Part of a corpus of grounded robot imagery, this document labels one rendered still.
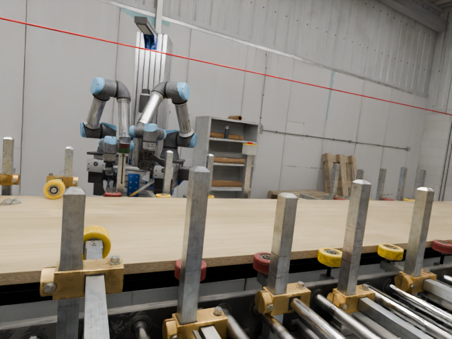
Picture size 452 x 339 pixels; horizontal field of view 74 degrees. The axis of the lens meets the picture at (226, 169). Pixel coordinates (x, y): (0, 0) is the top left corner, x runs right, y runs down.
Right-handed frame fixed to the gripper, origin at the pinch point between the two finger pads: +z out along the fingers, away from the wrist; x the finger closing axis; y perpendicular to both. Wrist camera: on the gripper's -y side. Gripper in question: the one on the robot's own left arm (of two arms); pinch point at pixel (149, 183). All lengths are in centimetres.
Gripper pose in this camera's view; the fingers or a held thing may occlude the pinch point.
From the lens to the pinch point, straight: 184.2
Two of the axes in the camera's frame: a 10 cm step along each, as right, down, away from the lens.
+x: 4.0, 1.3, -9.1
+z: -1.0, 9.9, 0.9
